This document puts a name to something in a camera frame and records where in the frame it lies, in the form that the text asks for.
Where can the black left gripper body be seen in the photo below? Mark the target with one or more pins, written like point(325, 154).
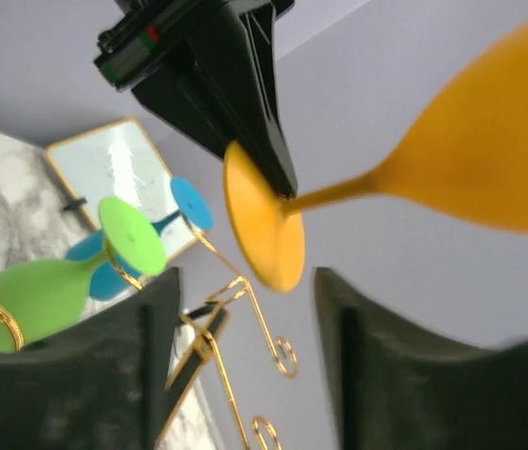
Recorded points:
point(149, 30)

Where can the green wine glass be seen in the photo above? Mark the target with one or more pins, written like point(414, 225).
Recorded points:
point(41, 297)

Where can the orange wine glass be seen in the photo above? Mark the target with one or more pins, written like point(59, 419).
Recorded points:
point(465, 156)

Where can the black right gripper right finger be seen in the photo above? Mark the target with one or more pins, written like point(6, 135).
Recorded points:
point(396, 385)

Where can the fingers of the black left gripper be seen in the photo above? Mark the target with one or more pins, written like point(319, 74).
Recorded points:
point(218, 85)

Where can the blue wine glass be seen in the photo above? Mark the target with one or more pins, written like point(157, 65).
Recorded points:
point(130, 244)

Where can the black right gripper left fingers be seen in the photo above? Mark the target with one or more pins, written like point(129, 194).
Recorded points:
point(102, 383)

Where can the small framed whiteboard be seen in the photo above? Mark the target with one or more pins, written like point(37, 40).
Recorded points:
point(118, 159)

